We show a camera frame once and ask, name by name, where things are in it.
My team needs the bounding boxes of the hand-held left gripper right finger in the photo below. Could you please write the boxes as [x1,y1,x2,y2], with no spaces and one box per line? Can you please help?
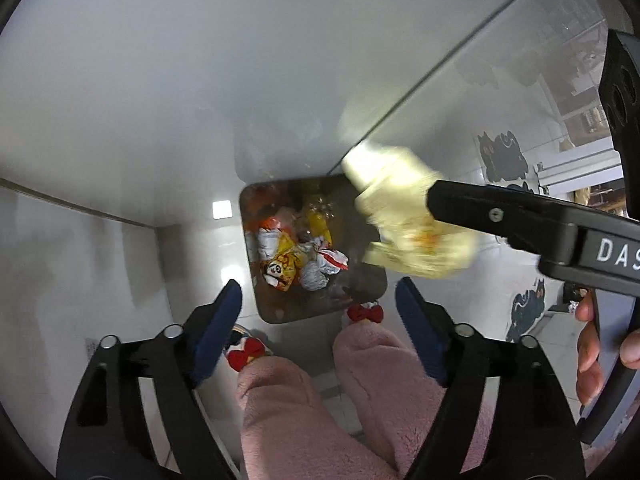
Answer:
[395,276,586,480]

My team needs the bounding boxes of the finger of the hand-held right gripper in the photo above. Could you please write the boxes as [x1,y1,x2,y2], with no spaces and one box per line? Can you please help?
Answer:
[426,179,584,262]

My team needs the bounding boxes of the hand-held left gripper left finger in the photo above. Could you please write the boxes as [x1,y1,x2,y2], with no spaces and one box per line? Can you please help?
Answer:
[56,279,244,480]

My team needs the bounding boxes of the stainless steel waste bin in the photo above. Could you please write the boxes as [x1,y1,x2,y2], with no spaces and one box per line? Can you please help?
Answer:
[239,173,389,324]

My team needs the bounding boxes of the pale yellow wrapper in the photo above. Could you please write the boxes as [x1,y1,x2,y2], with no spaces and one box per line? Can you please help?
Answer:
[342,145,479,281]

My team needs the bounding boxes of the person's right hand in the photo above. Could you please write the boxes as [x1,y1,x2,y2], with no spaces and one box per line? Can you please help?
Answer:
[575,291,640,392]

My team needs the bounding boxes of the plush slipper with red bow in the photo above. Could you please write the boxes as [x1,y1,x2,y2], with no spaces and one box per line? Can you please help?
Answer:
[347,301,385,324]
[226,324,274,372]

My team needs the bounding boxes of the yellow panda snack packet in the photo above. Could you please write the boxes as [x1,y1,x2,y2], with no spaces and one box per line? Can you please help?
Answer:
[262,241,308,292]

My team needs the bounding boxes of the orange white snack wrapper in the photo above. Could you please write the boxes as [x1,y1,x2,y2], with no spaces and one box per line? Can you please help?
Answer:
[256,214,287,263]

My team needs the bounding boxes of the red white snack wrapper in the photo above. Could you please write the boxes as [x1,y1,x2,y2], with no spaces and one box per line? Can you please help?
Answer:
[299,246,351,292]

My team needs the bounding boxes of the pink fleece pants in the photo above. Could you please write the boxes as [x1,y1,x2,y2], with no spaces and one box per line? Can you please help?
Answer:
[235,321,506,480]

